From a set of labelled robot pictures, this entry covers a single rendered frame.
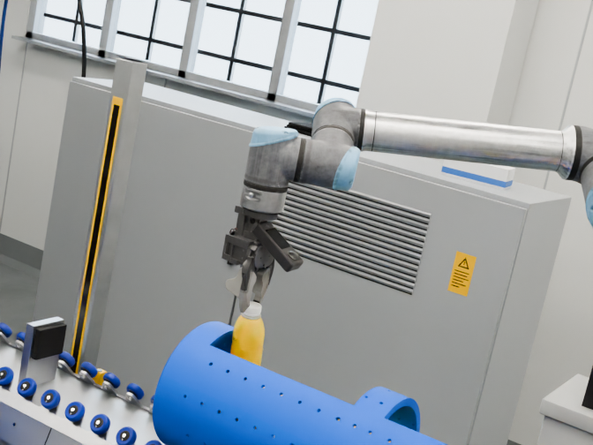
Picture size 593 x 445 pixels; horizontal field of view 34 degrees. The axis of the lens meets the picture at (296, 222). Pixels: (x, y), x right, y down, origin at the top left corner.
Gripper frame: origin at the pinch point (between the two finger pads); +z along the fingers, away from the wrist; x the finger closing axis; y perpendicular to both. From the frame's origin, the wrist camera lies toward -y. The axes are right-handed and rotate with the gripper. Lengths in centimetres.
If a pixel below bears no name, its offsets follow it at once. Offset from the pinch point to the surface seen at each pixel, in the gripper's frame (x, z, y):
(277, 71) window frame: -285, -27, 184
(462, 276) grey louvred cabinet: -156, 19, 12
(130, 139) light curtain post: -34, -19, 67
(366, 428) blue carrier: 9.7, 11.0, -34.6
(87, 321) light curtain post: -30, 31, 68
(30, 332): 5, 23, 55
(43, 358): 1, 31, 54
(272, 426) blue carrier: 13.4, 16.3, -17.3
